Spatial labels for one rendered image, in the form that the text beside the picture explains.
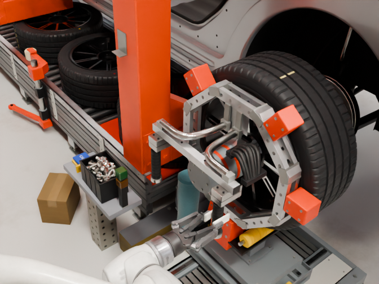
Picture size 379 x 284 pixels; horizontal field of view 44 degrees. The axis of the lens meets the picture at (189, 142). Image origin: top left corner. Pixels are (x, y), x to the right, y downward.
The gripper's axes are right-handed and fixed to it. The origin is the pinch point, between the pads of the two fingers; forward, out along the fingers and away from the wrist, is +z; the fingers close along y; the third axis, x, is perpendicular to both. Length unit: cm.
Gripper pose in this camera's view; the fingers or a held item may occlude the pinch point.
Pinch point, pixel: (216, 217)
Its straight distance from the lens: 154.7
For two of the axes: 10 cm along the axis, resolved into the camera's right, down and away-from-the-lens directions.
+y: 6.3, 4.9, -6.0
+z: 7.8, -3.7, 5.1
